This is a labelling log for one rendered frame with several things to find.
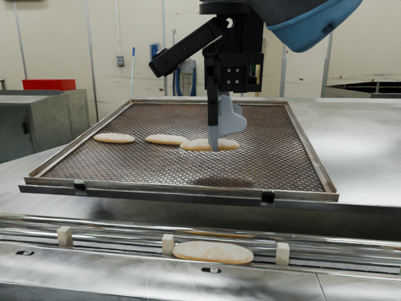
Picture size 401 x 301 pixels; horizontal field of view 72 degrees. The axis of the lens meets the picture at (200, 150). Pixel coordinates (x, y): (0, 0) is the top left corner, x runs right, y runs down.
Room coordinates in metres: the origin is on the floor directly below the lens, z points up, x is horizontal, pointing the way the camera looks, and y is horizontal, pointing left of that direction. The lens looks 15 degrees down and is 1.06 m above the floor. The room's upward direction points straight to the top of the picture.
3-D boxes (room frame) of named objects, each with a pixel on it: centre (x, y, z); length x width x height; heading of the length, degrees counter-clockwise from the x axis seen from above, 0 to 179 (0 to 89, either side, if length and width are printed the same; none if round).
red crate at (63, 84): (3.64, 1.93, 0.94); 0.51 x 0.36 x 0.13; 86
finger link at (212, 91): (0.41, -0.02, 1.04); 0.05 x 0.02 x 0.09; 179
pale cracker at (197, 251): (0.29, -0.01, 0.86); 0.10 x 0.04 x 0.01; 82
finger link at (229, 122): (0.42, -0.04, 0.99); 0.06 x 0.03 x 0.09; 89
